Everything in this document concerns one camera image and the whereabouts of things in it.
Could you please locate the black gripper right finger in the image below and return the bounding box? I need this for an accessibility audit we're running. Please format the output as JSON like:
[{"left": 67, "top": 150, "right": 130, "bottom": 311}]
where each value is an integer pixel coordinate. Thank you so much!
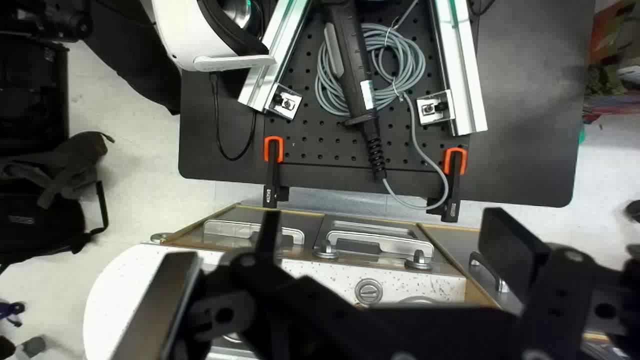
[{"left": 468, "top": 205, "right": 640, "bottom": 360}]

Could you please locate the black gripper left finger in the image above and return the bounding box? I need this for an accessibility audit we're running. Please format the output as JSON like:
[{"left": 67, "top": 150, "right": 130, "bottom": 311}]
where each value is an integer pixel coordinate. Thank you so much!
[{"left": 112, "top": 205, "right": 355, "bottom": 360}]

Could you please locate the wooden toy kitchen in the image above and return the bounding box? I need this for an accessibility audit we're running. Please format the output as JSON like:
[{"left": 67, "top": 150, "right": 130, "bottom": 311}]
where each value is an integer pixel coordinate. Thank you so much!
[{"left": 82, "top": 197, "right": 506, "bottom": 360}]

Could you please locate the orange and black bar clamp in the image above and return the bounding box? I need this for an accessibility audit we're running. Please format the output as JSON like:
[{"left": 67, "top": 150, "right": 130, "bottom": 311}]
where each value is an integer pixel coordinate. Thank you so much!
[
  {"left": 425, "top": 146, "right": 468, "bottom": 223},
  {"left": 260, "top": 134, "right": 290, "bottom": 205}
]

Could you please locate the black perforated breadboard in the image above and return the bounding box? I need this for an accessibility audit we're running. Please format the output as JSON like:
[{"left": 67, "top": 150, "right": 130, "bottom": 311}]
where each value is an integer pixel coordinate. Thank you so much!
[{"left": 257, "top": 0, "right": 471, "bottom": 172}]

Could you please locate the cluttered shelf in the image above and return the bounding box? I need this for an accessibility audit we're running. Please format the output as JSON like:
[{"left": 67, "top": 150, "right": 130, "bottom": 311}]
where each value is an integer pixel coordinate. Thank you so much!
[{"left": 583, "top": 0, "right": 640, "bottom": 126}]

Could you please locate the black and grey backpack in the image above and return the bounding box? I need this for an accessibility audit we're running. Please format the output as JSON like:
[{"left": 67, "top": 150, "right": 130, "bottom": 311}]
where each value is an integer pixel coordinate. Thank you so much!
[{"left": 0, "top": 128, "right": 115, "bottom": 268}]

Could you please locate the black crate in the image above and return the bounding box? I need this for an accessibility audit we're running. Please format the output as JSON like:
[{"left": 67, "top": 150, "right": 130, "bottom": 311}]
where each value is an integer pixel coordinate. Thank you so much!
[{"left": 0, "top": 27, "right": 72, "bottom": 157}]

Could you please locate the thin black cable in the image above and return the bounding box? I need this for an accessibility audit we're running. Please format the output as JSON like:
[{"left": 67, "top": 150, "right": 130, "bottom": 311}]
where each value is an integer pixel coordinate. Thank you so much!
[{"left": 214, "top": 70, "right": 260, "bottom": 163}]

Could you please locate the silver corner bracket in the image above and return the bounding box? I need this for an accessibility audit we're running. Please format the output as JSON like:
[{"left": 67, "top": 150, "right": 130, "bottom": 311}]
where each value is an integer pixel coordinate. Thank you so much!
[
  {"left": 415, "top": 87, "right": 455, "bottom": 128},
  {"left": 268, "top": 84, "right": 304, "bottom": 121}
]

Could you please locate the aluminium profile rail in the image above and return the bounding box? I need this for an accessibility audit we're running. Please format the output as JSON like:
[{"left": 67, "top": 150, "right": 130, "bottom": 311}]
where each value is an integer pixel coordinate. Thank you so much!
[
  {"left": 235, "top": 0, "right": 315, "bottom": 115},
  {"left": 427, "top": 0, "right": 490, "bottom": 138}
]

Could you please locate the black corded handle tool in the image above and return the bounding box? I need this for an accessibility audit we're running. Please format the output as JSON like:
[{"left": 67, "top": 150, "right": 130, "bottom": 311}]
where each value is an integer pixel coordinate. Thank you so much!
[{"left": 320, "top": 0, "right": 389, "bottom": 184}]

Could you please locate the coiled grey cable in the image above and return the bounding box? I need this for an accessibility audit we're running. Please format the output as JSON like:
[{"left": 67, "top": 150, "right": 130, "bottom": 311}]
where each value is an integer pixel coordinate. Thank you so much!
[{"left": 310, "top": 19, "right": 452, "bottom": 205}]

